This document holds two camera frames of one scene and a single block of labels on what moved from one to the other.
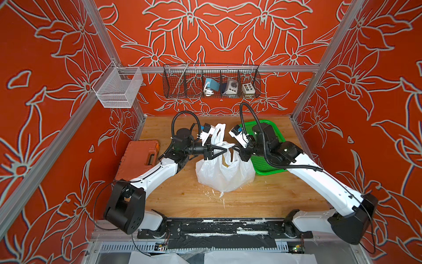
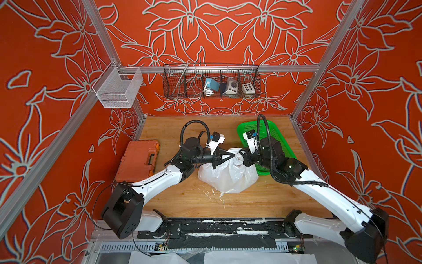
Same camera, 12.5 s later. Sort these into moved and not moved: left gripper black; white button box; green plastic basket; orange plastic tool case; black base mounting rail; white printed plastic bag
Moved: white printed plastic bag; left gripper black
Not moved: green plastic basket; black base mounting rail; white button box; orange plastic tool case
